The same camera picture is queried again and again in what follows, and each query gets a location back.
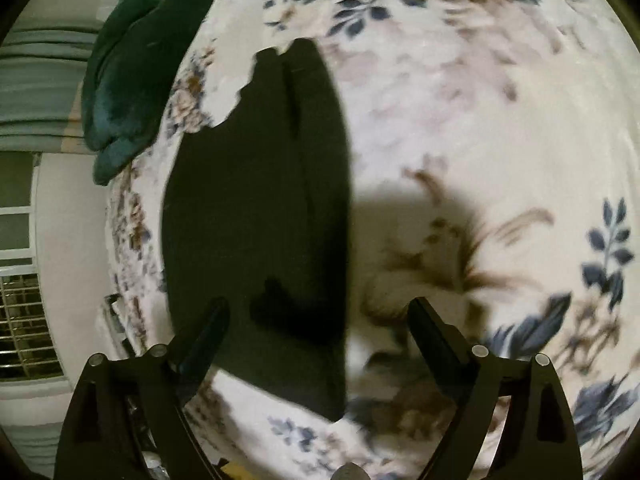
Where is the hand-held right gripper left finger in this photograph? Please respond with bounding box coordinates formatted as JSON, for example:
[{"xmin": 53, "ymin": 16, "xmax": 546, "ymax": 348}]
[{"xmin": 54, "ymin": 297, "xmax": 232, "ymax": 480}]

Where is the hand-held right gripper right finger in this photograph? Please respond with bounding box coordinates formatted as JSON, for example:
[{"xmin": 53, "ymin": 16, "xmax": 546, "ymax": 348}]
[{"xmin": 407, "ymin": 297, "xmax": 585, "ymax": 480}]

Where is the dark striped sweater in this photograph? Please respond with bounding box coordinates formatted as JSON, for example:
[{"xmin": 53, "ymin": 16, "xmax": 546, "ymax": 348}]
[{"xmin": 161, "ymin": 37, "xmax": 352, "ymax": 423}]

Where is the radiator with grille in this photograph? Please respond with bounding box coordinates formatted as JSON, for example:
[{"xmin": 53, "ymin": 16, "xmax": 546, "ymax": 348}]
[{"xmin": 0, "ymin": 272, "xmax": 67, "ymax": 382}]

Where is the white framed window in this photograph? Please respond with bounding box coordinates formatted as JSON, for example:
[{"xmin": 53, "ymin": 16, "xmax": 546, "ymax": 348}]
[{"xmin": 0, "ymin": 152, "xmax": 42, "ymax": 272}]

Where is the floral bed sheet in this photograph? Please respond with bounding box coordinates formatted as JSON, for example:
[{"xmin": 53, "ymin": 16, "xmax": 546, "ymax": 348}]
[{"xmin": 102, "ymin": 0, "xmax": 640, "ymax": 480}]

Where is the dark green quilt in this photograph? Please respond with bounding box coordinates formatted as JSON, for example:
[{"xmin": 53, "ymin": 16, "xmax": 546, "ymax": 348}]
[{"xmin": 80, "ymin": 0, "xmax": 236, "ymax": 187}]

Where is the grey-green curtain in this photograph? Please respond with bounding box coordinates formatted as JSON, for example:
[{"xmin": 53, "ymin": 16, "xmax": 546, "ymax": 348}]
[{"xmin": 0, "ymin": 25, "xmax": 103, "ymax": 155}]

